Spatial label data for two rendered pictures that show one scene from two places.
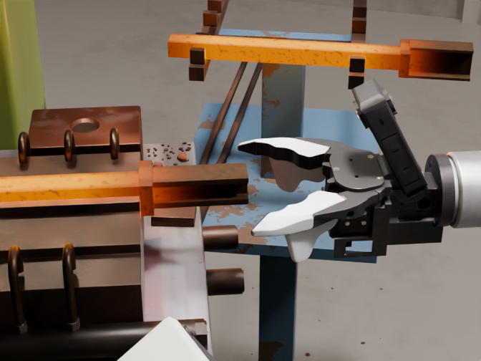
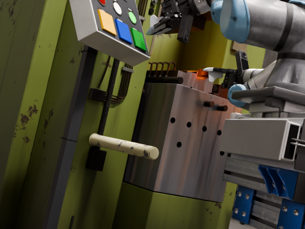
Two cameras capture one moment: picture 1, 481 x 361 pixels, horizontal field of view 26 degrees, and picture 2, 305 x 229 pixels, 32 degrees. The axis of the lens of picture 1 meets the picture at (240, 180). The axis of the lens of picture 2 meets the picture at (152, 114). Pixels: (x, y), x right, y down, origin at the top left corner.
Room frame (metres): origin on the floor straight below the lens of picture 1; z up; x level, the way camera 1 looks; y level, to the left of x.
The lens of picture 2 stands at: (-0.42, -1.81, 0.63)
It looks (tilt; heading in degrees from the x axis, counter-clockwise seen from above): 4 degrees up; 61
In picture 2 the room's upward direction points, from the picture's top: 12 degrees clockwise
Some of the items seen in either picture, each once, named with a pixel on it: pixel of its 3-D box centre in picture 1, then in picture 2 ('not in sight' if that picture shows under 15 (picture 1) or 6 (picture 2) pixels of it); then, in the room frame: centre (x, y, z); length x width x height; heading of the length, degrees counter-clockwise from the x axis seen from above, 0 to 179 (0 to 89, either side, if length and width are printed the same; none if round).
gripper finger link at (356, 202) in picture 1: (340, 200); (223, 71); (0.81, -0.09, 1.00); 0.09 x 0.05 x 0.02; 131
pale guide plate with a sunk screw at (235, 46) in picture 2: not in sight; (241, 34); (1.11, 0.25, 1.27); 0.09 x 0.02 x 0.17; 5
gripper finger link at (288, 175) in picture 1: (284, 167); not in sight; (0.90, -0.04, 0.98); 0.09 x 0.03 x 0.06; 59
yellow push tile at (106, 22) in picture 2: not in sight; (105, 22); (0.23, -0.19, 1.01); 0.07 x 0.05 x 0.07; 30
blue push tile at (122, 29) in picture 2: not in sight; (122, 32); (0.31, -0.14, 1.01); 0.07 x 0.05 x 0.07; 30
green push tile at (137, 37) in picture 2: not in sight; (137, 40); (0.40, -0.10, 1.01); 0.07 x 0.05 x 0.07; 30
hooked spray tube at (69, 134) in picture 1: (71, 160); not in sight; (0.89, 0.17, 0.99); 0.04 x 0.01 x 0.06; 5
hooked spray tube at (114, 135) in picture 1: (115, 157); not in sight; (0.90, 0.13, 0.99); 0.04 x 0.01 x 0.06; 5
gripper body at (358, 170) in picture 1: (384, 198); (238, 80); (0.85, -0.14, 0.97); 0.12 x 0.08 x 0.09; 95
